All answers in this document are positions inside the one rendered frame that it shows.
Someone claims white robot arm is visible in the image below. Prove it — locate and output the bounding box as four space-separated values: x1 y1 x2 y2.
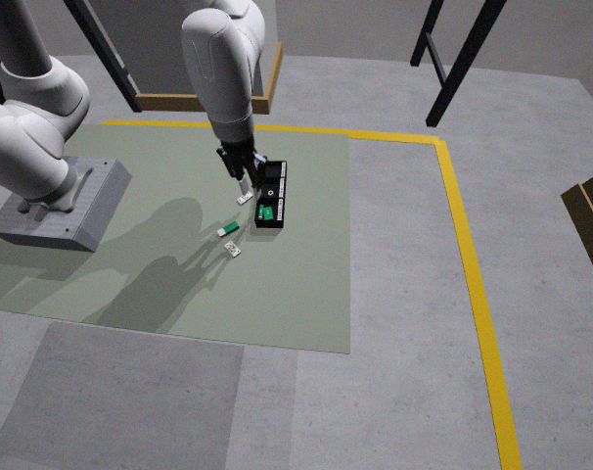
0 0 265 223

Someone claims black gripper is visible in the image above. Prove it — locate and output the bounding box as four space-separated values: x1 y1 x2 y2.
216 134 267 200

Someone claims black three-section bin rack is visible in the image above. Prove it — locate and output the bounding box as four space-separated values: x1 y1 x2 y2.
254 161 287 228

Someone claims white domino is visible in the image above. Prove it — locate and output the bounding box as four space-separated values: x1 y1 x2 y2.
225 241 241 258
237 191 253 205

